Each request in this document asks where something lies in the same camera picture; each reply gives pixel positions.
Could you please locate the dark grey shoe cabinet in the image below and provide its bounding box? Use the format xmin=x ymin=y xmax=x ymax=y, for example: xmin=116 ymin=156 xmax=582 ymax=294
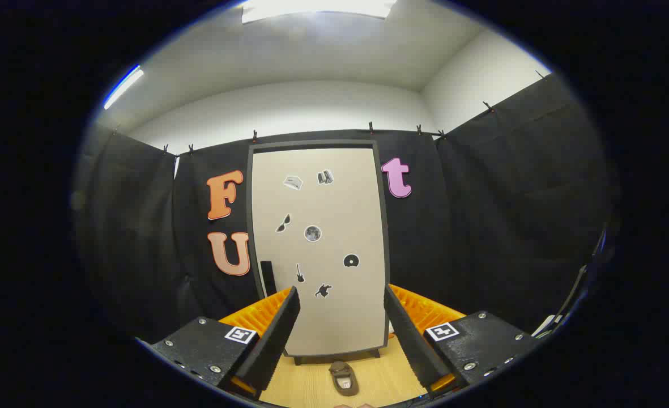
xmin=246 ymin=139 xmax=392 ymax=366

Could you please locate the beige shoe cabinet door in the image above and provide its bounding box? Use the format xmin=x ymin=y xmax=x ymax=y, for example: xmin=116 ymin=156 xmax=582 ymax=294
xmin=252 ymin=148 xmax=389 ymax=356

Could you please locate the wide ceiling light panel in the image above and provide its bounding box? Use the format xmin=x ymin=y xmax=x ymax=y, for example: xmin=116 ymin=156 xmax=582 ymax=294
xmin=241 ymin=0 xmax=397 ymax=24

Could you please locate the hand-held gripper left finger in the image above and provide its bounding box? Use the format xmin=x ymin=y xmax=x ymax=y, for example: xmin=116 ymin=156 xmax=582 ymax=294
xmin=150 ymin=286 xmax=301 ymax=400

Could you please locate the narrow ceiling light strip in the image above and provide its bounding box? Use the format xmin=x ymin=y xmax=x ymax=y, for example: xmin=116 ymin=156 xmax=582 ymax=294
xmin=103 ymin=65 xmax=144 ymax=110

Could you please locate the row of cloth clips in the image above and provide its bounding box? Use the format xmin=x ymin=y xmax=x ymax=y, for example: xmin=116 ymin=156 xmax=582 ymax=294
xmin=163 ymin=70 xmax=546 ymax=155

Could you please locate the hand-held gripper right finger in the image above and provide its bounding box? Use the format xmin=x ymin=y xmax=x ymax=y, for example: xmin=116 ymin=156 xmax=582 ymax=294
xmin=383 ymin=284 xmax=541 ymax=397

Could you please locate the black backdrop cloth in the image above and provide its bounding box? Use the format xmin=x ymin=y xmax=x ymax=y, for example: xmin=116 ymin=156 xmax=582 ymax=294
xmin=74 ymin=73 xmax=615 ymax=346

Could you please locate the brown fuzzy shoe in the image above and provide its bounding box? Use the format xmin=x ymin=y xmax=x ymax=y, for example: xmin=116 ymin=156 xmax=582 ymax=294
xmin=329 ymin=360 xmax=360 ymax=397

